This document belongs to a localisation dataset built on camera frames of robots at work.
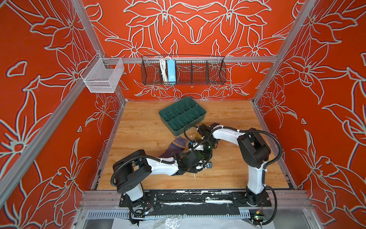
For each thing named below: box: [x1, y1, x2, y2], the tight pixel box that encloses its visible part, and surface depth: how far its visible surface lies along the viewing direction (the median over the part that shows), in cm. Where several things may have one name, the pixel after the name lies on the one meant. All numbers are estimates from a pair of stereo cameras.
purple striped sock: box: [159, 136, 187, 158], surface depth 94 cm
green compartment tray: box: [158, 96, 207, 137], surface depth 106 cm
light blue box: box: [167, 59, 177, 85], surface depth 92 cm
